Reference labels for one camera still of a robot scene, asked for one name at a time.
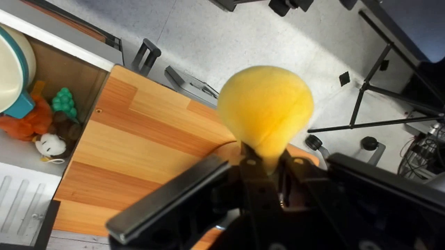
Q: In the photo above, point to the white plush toy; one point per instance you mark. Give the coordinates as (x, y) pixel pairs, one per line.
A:
(50, 144)

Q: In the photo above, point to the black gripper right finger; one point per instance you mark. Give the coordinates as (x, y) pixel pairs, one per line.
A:
(370, 180)

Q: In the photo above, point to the yellow lemon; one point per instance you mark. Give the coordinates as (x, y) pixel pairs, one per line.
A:
(265, 105)

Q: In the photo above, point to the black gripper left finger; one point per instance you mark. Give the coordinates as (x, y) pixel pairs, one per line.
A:
(175, 194)

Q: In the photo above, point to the white teal bowl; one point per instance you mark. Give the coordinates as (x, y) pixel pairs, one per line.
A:
(11, 69)

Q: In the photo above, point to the black grey clamp mount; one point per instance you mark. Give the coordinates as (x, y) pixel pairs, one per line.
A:
(189, 83)

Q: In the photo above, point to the green plush toy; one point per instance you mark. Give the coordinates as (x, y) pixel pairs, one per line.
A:
(64, 104)

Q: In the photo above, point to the white sink basin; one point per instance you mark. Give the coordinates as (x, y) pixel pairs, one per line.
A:
(18, 194)

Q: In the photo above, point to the black tripod stand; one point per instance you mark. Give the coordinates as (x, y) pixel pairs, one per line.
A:
(365, 87)

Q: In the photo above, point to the orange plush toy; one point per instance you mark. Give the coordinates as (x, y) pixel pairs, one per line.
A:
(28, 122)

